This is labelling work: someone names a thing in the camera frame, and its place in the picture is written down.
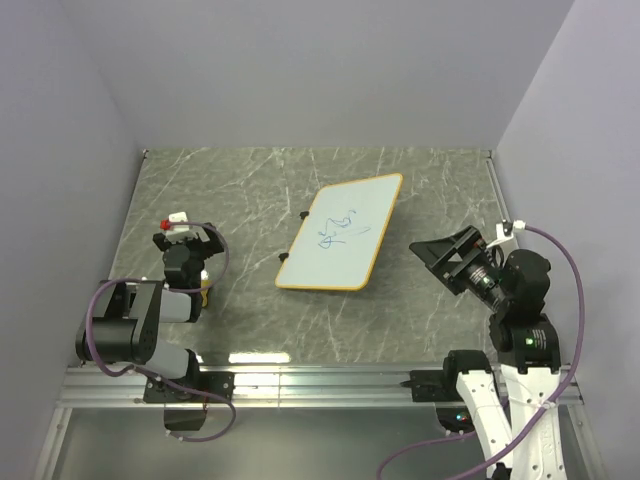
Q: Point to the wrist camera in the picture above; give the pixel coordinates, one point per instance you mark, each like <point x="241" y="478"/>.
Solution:
<point x="506" y="232"/>
<point x="176" y="227"/>

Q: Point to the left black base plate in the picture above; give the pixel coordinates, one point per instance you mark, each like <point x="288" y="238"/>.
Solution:
<point x="207" y="387"/>

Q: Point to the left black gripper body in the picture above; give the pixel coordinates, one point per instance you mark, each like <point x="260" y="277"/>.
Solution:
<point x="197" y="247"/>

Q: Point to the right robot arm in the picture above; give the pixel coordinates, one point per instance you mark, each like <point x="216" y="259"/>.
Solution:
<point x="513" y="409"/>

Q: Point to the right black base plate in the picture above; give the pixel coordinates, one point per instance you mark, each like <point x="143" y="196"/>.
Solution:
<point x="435" y="386"/>

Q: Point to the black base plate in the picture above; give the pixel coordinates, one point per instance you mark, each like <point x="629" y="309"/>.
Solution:
<point x="435" y="386"/>
<point x="207" y="387"/>

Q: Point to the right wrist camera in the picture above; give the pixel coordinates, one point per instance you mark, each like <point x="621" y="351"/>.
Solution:
<point x="506" y="232"/>

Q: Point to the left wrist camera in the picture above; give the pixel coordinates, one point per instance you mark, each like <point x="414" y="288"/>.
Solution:
<point x="176" y="227"/>

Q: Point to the aluminium mounting rail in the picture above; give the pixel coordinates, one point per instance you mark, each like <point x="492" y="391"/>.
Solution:
<point x="337" y="386"/>

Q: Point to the yellow framed whiteboard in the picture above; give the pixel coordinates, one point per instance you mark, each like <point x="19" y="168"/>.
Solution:
<point x="340" y="238"/>

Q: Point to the yellow bone-shaped eraser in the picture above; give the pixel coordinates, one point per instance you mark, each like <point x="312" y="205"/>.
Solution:
<point x="205" y="285"/>

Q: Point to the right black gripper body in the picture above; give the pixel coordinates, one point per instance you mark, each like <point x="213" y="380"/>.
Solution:
<point x="475" y="270"/>

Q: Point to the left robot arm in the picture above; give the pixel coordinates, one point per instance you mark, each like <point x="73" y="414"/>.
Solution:
<point x="120" y="333"/>

